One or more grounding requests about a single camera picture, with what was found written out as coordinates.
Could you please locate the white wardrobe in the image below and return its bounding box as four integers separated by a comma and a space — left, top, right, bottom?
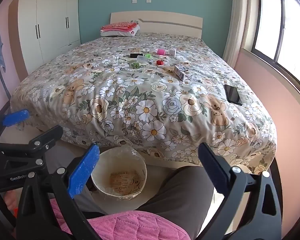
18, 0, 82, 75

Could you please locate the folded pink cloth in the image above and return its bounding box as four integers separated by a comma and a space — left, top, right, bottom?
102, 22, 138, 32

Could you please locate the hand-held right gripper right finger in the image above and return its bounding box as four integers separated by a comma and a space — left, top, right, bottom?
198, 142, 283, 240

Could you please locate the black smartphone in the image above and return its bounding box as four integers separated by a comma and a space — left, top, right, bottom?
224, 84, 243, 106

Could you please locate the clear plastic bin liner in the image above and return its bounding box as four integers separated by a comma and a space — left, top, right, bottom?
92, 147, 147, 200

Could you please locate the window with dark frame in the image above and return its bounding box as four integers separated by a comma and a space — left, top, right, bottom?
250, 0, 300, 92

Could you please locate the floral bed cover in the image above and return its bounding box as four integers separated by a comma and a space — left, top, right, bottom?
10, 32, 277, 176

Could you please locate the white box with red stripe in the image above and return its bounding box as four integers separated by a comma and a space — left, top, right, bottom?
174, 64, 187, 81

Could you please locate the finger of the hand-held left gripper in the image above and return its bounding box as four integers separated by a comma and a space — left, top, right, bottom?
0, 108, 31, 143
0, 125, 64, 156

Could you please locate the person's left hand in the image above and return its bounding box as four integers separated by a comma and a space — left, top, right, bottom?
4, 191, 24, 212

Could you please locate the brown printed wrapper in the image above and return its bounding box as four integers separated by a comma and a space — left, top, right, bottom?
109, 170, 138, 195

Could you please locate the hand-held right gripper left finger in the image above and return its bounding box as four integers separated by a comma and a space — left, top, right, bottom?
15, 143, 101, 240

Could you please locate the person's right leg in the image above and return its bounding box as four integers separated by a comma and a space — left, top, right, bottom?
137, 166, 227, 240

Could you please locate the beige curtain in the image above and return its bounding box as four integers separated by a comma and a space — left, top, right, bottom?
222, 0, 252, 68

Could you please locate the white pillow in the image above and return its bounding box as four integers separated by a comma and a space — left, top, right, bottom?
101, 25, 140, 37

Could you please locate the pink quilted cushion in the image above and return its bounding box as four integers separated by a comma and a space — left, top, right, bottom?
50, 199, 191, 240

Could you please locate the cream wooden bed headboard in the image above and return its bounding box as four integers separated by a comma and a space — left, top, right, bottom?
110, 11, 203, 39

